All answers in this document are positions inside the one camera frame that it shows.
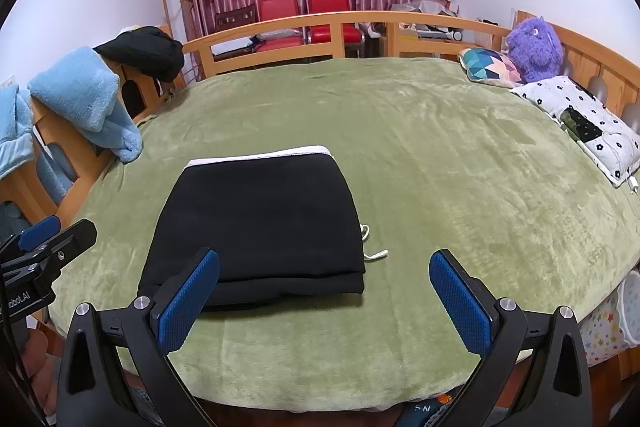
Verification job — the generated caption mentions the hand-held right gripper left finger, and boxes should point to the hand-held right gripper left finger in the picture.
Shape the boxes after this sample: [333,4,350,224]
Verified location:
[55,247,221,427]

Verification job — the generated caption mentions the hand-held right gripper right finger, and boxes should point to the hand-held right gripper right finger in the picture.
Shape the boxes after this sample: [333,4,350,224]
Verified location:
[428,249,593,427]

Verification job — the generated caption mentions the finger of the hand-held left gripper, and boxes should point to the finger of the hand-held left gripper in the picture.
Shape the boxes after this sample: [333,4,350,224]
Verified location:
[27,219,98,280]
[0,215,62,260]

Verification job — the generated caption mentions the black pants with white stripes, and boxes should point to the black pants with white stripes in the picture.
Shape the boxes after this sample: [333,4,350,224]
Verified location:
[137,146,390,308]

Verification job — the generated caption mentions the dark slipper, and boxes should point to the dark slipper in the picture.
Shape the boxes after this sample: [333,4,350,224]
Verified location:
[400,394,461,427]

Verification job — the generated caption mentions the light blue fleece blanket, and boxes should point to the light blue fleece blanket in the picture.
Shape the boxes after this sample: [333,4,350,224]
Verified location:
[0,47,143,202]

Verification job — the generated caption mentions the white star print basket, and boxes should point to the white star print basket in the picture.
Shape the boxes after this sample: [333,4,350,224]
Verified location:
[582,272,640,365]

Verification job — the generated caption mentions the green fleece blanket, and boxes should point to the green fleece blanket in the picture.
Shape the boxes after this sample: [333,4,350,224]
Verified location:
[50,56,640,413]

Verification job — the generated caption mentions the black garment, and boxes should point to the black garment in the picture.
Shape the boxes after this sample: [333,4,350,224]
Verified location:
[94,26,186,82]

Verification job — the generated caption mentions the white floral pillow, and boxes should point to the white floral pillow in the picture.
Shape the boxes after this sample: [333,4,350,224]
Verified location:
[510,76,640,188]

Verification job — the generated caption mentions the colourful geometric cushion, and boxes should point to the colourful geometric cushion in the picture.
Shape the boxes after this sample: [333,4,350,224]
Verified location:
[459,47,527,88]

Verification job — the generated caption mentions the wooden coat rack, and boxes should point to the wooden coat rack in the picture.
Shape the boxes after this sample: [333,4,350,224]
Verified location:
[161,0,196,42]

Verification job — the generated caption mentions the purple plush toy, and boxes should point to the purple plush toy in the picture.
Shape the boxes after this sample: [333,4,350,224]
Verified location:
[505,17,565,84]

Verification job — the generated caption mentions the dark wooden chair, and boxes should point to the dark wooden chair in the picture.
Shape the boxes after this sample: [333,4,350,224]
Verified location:
[215,4,258,40]

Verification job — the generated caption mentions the cluttered wooden desk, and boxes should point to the cluttered wooden desk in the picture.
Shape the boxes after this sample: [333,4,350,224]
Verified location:
[390,0,506,52]

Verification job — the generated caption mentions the red chair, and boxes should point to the red chair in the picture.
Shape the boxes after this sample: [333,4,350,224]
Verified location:
[306,0,365,45]
[257,0,306,50]

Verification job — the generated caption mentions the wooden bed frame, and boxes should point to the wooden bed frame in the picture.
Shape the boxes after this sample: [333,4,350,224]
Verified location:
[0,9,640,228]

